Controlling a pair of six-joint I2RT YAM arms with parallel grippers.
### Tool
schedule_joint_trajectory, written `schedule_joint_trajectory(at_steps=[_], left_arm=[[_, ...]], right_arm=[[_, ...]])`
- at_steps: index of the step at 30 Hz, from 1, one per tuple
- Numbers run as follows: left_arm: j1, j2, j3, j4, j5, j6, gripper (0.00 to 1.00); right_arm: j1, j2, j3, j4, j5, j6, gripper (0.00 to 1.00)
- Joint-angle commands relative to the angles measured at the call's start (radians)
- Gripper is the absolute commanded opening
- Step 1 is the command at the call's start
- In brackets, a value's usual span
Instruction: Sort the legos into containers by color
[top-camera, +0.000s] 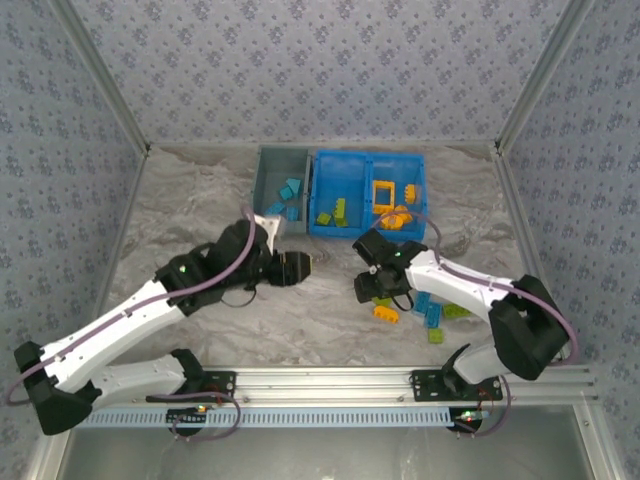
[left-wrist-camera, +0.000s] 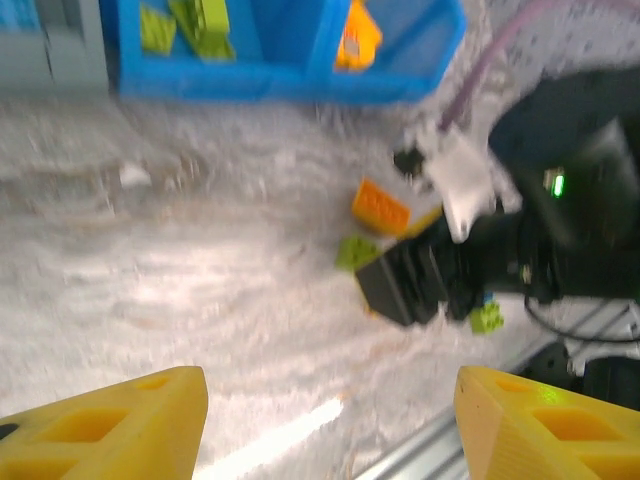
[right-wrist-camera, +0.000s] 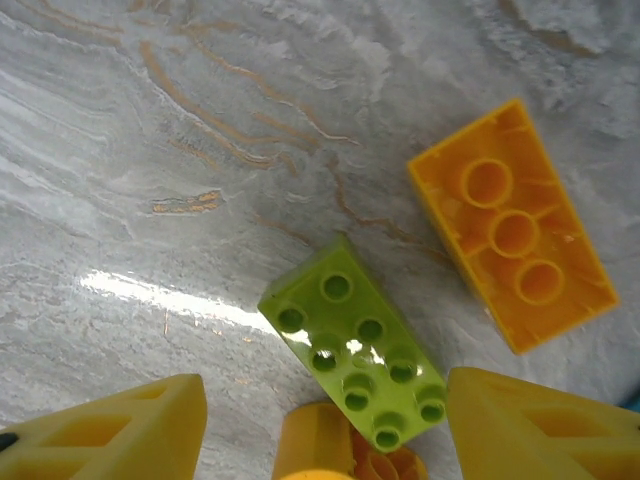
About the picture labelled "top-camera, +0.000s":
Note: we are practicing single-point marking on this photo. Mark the yellow lego window frame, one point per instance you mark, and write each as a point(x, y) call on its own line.
point(375, 195)

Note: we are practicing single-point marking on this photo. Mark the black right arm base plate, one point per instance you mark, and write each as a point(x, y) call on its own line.
point(425, 387)

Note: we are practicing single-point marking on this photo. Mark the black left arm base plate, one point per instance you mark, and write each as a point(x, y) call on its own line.
point(222, 385)

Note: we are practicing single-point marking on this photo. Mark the blue lego brick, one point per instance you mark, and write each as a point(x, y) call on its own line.
point(433, 316)
point(421, 302)
point(275, 208)
point(293, 186)
point(292, 214)
point(285, 193)

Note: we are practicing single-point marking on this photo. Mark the steel base panel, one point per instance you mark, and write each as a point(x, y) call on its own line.
point(320, 455)

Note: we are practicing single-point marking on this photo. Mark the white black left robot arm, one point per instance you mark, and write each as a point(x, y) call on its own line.
point(110, 325)

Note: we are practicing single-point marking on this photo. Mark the grey plastic bin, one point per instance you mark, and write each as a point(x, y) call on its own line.
point(270, 170)

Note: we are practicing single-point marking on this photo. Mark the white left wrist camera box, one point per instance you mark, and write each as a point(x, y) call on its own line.
point(270, 227)

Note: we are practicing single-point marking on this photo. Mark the aluminium frame post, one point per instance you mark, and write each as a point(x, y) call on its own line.
point(104, 75)
point(539, 75)

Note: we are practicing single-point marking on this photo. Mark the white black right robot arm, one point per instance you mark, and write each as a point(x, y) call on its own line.
point(450, 280)

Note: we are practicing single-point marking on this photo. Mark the aluminium side frame bar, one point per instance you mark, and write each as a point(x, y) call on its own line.
point(116, 255)
point(520, 220)

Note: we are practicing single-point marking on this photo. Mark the aluminium rear frame bar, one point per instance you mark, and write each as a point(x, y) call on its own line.
point(225, 144)

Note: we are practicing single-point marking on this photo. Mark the long green lego brick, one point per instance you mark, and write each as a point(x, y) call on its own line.
point(456, 311)
point(340, 206)

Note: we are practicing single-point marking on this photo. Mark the aluminium mounting rail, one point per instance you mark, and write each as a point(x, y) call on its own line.
point(325, 385)

